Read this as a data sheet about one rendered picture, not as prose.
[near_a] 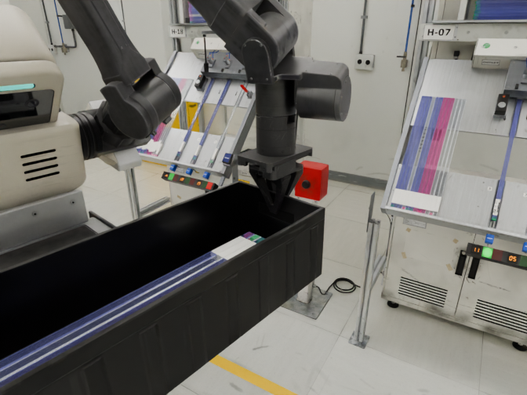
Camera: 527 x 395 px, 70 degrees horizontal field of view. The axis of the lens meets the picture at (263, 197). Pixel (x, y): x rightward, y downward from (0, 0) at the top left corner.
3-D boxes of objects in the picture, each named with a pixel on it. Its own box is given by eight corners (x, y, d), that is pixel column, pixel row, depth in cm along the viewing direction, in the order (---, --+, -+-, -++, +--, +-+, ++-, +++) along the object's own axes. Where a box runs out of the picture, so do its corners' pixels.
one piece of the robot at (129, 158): (93, 155, 78) (87, 101, 72) (116, 150, 81) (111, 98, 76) (119, 172, 72) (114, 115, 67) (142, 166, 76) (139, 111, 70)
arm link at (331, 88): (267, 12, 50) (238, 39, 44) (355, 10, 45) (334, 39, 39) (279, 96, 58) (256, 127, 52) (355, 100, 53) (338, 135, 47)
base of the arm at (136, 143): (131, 106, 78) (72, 115, 69) (145, 85, 72) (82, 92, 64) (149, 143, 77) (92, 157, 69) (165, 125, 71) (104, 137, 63)
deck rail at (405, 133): (387, 214, 151) (385, 208, 146) (381, 212, 152) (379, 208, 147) (429, 66, 167) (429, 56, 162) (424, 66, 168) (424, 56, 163)
